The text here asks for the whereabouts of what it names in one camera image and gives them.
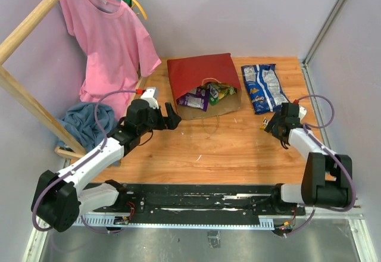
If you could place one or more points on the blue cloth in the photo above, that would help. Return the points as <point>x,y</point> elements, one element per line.
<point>79,121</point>

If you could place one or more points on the pink t-shirt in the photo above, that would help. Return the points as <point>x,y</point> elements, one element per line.
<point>118,48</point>

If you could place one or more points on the yellow M&M's packet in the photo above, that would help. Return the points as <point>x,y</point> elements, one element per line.
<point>264,123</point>

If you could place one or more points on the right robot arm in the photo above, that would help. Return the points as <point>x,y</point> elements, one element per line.
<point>327,179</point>

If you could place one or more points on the aluminium frame post right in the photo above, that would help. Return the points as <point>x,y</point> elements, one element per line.
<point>328,23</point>

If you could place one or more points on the blue Doritos chip bag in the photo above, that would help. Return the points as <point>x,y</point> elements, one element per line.
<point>263,87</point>

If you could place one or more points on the green snack packet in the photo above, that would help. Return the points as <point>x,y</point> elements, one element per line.
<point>218,91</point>

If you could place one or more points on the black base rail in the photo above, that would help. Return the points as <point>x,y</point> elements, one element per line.
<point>248,207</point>

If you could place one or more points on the red paper bag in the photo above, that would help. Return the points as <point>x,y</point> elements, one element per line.
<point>185,74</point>

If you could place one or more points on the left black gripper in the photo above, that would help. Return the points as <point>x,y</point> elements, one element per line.
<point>171,122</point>

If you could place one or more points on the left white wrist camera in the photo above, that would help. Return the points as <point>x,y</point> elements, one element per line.
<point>150,95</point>

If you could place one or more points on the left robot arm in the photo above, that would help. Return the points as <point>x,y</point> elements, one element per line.
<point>61,197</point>

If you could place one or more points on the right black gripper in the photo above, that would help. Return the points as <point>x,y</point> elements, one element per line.
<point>272,125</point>

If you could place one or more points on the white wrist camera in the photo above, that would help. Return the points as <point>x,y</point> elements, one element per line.
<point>150,95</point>
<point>302,110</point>

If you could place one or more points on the purple snack packet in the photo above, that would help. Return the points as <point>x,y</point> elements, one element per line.
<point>196,98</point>

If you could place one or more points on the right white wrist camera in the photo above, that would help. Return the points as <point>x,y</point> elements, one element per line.
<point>302,110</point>

